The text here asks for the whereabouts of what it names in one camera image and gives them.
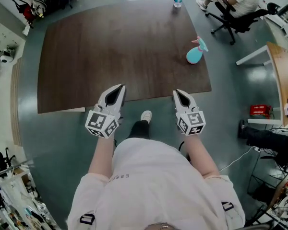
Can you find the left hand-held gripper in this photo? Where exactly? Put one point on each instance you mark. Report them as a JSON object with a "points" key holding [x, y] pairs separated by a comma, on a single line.
{"points": [[99, 123]]}

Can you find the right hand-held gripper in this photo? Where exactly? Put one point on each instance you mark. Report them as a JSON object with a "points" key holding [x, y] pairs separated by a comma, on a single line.
{"points": [[190, 123]]}

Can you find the teal spray bottle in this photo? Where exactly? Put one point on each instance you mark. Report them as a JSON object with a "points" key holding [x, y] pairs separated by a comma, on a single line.
{"points": [[194, 55]]}

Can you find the person's left forearm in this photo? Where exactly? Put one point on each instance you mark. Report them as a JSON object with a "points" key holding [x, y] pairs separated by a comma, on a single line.
{"points": [[100, 157]]}

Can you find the person's right forearm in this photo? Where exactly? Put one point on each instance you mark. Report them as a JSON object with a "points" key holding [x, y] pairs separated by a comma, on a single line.
{"points": [[199, 154]]}

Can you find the person's white shoe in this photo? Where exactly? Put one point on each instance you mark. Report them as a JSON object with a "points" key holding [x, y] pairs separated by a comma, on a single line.
{"points": [[146, 116]]}

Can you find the person's black trousers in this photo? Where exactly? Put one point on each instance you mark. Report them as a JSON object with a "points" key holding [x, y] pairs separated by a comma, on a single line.
{"points": [[140, 130]]}

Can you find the dark wooden table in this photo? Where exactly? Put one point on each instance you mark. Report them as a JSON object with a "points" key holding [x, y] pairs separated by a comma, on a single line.
{"points": [[110, 56]]}

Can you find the red box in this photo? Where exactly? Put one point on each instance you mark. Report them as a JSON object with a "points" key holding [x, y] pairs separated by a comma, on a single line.
{"points": [[259, 110]]}

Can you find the person's white shirt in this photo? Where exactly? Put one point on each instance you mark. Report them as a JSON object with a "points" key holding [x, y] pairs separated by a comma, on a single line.
{"points": [[153, 188]]}

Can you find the striped floor ramp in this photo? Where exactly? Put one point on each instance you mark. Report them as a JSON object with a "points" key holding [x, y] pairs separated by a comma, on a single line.
{"points": [[15, 104]]}

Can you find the black office chair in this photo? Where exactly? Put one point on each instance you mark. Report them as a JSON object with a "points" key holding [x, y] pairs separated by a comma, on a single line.
{"points": [[242, 24]]}

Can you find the light wooden desk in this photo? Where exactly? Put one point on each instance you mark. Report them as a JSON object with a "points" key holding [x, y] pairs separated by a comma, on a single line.
{"points": [[286, 80]]}

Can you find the black tripod stand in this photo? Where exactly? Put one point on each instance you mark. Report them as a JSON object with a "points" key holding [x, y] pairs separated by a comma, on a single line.
{"points": [[278, 162]]}

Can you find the white round appliance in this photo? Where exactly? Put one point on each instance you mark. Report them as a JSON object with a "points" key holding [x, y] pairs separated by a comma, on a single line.
{"points": [[5, 59]]}

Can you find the white bag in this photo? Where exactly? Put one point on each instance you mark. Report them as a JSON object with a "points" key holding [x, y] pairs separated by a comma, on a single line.
{"points": [[39, 5]]}

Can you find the red bag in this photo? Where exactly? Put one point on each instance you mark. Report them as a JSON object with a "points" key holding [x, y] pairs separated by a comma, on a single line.
{"points": [[28, 13]]}

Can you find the white lockers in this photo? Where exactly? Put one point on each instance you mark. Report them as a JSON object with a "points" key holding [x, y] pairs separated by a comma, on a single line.
{"points": [[4, 35]]}

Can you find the white desk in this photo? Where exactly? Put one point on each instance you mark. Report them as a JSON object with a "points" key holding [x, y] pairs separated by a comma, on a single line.
{"points": [[285, 25]]}

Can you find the black wheeled chair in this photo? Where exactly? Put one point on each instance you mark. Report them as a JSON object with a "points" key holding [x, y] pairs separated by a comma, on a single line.
{"points": [[0, 160]]}

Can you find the cluttered workbench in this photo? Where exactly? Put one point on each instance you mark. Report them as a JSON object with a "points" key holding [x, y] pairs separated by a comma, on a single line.
{"points": [[284, 195]]}

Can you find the black coat rack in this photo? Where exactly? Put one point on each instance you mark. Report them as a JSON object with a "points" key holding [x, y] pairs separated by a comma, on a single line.
{"points": [[14, 0]]}

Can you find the cluttered storage shelf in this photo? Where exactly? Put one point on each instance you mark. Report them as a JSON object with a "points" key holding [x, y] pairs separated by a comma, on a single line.
{"points": [[14, 200]]}

